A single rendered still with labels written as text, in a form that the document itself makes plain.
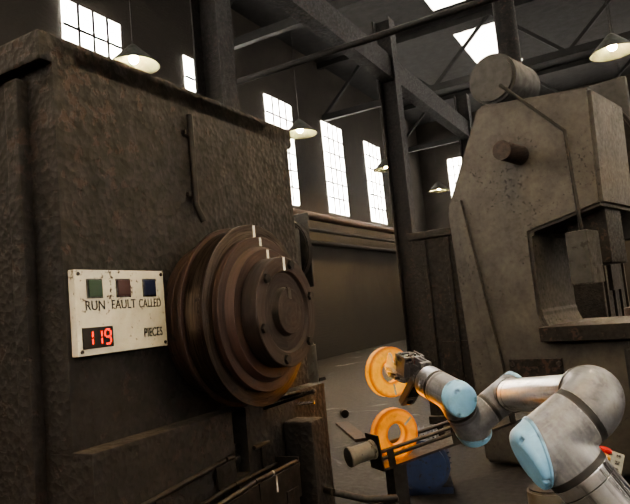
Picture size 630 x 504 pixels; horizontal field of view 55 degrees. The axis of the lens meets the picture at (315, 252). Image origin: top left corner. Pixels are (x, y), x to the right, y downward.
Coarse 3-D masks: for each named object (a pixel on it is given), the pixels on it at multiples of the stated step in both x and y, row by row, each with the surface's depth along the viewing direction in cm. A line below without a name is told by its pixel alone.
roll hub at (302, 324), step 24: (264, 264) 150; (264, 288) 147; (288, 288) 155; (264, 312) 145; (288, 312) 153; (312, 312) 166; (264, 336) 144; (288, 336) 155; (312, 336) 164; (264, 360) 148
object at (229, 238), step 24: (216, 240) 152; (240, 240) 155; (192, 264) 147; (216, 264) 145; (192, 288) 143; (192, 312) 141; (192, 336) 141; (216, 360) 141; (216, 384) 145; (240, 384) 147; (288, 384) 166
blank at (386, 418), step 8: (392, 408) 190; (376, 416) 190; (384, 416) 188; (392, 416) 189; (400, 416) 190; (408, 416) 191; (376, 424) 187; (384, 424) 187; (392, 424) 189; (400, 424) 190; (408, 424) 191; (416, 424) 192; (376, 432) 186; (384, 432) 187; (408, 432) 191; (416, 432) 192; (384, 440) 187; (400, 440) 191; (384, 448) 186; (400, 448) 189; (400, 456) 188
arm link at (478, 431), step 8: (480, 400) 168; (480, 408) 166; (488, 408) 166; (472, 416) 163; (480, 416) 165; (488, 416) 165; (496, 416) 166; (456, 424) 164; (464, 424) 163; (472, 424) 164; (480, 424) 165; (488, 424) 165; (496, 424) 168; (456, 432) 167; (464, 432) 165; (472, 432) 164; (480, 432) 165; (488, 432) 167; (464, 440) 167; (472, 440) 166; (480, 440) 166; (488, 440) 167
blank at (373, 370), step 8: (376, 352) 190; (384, 352) 191; (392, 352) 192; (368, 360) 191; (376, 360) 189; (384, 360) 191; (368, 368) 189; (376, 368) 189; (368, 376) 189; (376, 376) 189; (368, 384) 190; (376, 384) 188; (384, 384) 189; (392, 384) 191; (400, 384) 192; (376, 392) 189; (384, 392) 189; (392, 392) 190; (400, 392) 191
